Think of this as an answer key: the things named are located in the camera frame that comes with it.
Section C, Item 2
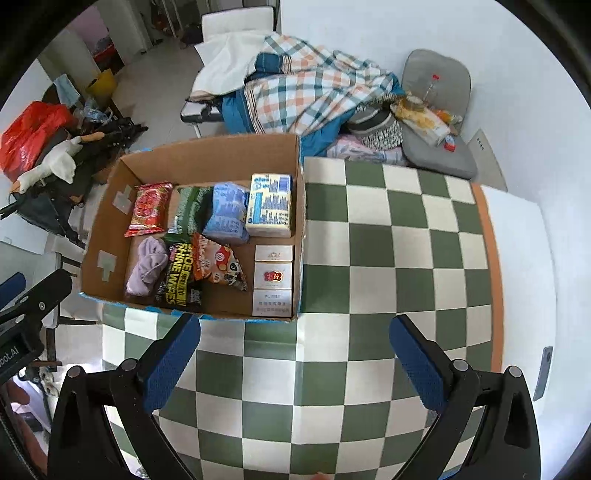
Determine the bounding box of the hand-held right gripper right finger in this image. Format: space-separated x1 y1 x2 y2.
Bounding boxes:
389 315 541 480

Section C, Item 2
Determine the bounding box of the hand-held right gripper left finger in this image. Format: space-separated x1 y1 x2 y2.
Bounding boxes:
47 314 201 480

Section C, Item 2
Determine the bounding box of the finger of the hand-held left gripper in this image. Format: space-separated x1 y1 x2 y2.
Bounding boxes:
0 272 27 306
0 268 74 328

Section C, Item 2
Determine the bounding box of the black wipes packet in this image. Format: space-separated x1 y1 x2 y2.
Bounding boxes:
154 242 204 310

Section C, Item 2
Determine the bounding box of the purple cloth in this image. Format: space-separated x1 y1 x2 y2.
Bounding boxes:
124 237 169 297

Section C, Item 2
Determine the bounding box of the cardboard box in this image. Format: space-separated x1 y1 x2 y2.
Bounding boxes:
78 134 306 324

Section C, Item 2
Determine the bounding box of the orange panda snack packet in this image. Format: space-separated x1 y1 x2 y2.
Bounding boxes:
191 232 249 292

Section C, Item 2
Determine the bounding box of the white cigarette box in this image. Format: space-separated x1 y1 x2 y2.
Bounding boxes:
252 244 295 318

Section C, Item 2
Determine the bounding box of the red snack packet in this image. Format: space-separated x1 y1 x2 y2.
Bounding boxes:
124 182 175 238

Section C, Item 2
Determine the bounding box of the green packet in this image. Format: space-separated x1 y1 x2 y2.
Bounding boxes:
164 186 214 243

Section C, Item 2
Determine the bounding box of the white and blue tissue pack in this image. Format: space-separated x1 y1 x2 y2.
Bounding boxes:
245 173 295 238

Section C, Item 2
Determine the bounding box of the green checkered tablecloth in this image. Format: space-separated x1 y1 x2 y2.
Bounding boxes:
99 157 504 480

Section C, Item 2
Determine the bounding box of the black stroller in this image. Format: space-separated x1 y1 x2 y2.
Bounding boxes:
0 115 148 250

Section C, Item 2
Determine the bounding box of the grey phone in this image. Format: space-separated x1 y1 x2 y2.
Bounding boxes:
533 346 554 401

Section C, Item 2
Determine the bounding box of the white goose plush toy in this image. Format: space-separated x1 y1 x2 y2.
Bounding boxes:
11 131 106 195

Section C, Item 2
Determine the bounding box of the red plastic bag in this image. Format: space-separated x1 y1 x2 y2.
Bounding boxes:
0 102 77 183

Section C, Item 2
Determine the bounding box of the grey cushioned chair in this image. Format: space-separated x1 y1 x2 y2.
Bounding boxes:
399 49 478 180

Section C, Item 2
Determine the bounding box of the light blue cloth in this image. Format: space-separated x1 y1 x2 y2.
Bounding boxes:
53 75 81 107

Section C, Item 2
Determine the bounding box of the pink cloth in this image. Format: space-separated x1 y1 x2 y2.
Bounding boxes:
325 134 407 167

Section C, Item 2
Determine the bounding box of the yellow bucket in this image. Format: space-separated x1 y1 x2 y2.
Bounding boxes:
88 69 116 97

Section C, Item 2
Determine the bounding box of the yellow packet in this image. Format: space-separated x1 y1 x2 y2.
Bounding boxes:
394 104 451 146

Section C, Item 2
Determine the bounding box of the plaid blanket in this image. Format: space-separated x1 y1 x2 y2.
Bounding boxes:
222 33 400 158

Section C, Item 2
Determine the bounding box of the white cloth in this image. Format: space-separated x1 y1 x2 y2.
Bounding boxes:
191 31 273 100

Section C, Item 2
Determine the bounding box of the white chair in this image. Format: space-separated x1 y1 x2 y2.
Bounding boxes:
202 7 275 44

